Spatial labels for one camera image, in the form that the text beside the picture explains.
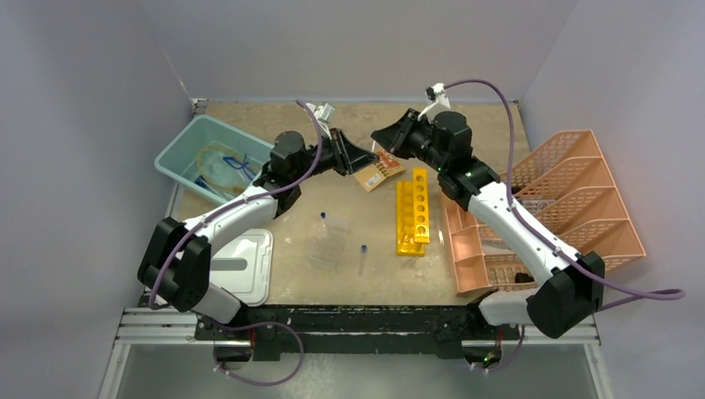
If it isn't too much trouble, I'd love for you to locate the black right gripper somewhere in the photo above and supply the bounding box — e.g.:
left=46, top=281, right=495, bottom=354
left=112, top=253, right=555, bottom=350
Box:
left=372, top=110, right=449, bottom=173

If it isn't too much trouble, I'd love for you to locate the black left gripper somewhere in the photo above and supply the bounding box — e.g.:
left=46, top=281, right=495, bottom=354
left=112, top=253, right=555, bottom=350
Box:
left=292, top=129, right=378, bottom=184

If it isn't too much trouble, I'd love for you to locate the yellow test tube rack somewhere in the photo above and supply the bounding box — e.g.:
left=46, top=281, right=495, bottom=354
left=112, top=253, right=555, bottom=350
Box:
left=396, top=168, right=431, bottom=257

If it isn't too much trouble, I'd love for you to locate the yellow rubber tube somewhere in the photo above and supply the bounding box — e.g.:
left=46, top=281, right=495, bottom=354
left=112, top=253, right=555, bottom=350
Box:
left=196, top=144, right=250, bottom=194

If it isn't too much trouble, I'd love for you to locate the white plastic bin lid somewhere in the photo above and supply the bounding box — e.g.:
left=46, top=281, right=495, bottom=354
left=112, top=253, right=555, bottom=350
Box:
left=210, top=229, right=274, bottom=307

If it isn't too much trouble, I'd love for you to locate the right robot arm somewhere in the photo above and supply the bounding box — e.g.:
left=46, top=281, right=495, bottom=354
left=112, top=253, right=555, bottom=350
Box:
left=371, top=109, right=605, bottom=338

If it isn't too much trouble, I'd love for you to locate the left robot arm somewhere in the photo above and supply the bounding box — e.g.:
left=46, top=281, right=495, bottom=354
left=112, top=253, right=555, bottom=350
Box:
left=137, top=129, right=379, bottom=340

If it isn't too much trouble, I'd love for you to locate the tan spiral notebook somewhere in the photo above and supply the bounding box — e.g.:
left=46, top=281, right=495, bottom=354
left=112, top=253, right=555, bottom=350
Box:
left=354, top=149, right=406, bottom=192

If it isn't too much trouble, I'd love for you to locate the teal plastic bin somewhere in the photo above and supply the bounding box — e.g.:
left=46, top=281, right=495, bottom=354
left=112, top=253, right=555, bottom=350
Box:
left=155, top=116, right=273, bottom=204

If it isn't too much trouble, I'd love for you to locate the orange plastic file organizer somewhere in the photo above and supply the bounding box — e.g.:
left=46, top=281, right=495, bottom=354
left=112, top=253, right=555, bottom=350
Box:
left=440, top=131, right=645, bottom=295

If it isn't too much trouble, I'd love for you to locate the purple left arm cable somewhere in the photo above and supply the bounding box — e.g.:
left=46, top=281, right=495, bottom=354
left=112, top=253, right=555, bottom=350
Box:
left=147, top=99, right=306, bottom=387

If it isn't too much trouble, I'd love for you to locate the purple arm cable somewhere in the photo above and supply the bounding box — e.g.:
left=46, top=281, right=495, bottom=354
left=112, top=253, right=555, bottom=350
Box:
left=147, top=99, right=306, bottom=387
left=443, top=79, right=687, bottom=373

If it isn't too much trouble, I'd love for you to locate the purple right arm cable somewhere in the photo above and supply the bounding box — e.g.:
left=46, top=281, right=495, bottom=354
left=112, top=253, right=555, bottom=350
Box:
left=443, top=79, right=687, bottom=373

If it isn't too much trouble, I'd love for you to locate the aluminium rail frame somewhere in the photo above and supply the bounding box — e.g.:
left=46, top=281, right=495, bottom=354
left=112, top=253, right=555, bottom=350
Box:
left=97, top=97, right=615, bottom=399

